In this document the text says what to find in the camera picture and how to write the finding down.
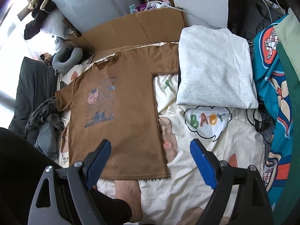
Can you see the brown cardboard sheet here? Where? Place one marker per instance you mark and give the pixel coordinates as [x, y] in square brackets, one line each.
[130, 31]

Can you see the grey wrapped mattress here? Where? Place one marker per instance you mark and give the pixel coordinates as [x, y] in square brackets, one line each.
[86, 14]

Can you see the blue detergent bottle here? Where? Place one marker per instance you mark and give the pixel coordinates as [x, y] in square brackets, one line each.
[132, 8]

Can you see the black trousers of person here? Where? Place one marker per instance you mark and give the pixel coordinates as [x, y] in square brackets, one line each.
[35, 190]

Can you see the brown graphic t-shirt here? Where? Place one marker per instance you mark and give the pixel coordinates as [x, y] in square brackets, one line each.
[115, 100]

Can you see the small teddy bear toy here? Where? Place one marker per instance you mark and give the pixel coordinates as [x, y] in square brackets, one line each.
[47, 58]

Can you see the grey camouflage jacket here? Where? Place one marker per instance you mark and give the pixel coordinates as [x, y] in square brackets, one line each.
[47, 112]

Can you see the grey neck pillow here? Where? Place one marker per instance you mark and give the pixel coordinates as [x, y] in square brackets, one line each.
[65, 59]

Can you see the teal patterned bag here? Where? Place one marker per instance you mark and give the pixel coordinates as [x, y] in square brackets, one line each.
[271, 85]

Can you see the person bare foot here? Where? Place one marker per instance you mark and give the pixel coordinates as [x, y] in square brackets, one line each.
[129, 191]

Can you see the cream bear print bedsheet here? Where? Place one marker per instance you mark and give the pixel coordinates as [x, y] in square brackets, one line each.
[171, 156]

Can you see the white pillow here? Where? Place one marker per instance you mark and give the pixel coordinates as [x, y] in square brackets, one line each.
[55, 26]

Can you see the dark green pillow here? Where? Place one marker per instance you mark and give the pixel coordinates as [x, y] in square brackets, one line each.
[37, 83]

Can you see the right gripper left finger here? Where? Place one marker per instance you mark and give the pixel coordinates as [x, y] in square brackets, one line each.
[62, 195]

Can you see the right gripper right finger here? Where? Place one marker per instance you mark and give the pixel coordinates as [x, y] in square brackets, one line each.
[252, 204]

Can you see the white folded towel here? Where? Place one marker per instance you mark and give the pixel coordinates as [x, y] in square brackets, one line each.
[216, 69]

